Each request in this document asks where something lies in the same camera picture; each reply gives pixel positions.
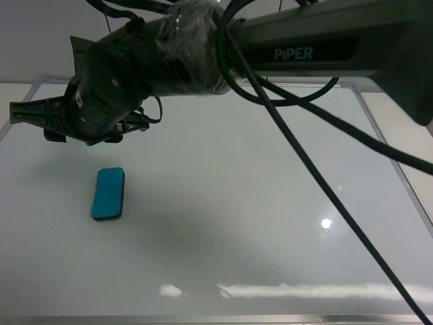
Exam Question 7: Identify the black cable bundle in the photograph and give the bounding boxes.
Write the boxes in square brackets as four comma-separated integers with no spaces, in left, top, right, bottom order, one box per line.
[84,0,433,325]

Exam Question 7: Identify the blue whiteboard eraser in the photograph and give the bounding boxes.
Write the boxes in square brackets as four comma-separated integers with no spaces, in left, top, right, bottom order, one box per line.
[91,167,125,222]

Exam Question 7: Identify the white whiteboard with aluminium frame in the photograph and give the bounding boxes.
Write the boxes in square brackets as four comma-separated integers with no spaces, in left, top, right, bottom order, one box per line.
[1,93,419,324]

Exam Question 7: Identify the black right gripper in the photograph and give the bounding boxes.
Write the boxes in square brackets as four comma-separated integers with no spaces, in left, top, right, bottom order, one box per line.
[9,28,150,146]

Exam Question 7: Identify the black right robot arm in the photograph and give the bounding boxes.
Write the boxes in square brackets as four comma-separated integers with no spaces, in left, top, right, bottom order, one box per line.
[9,1,432,146]

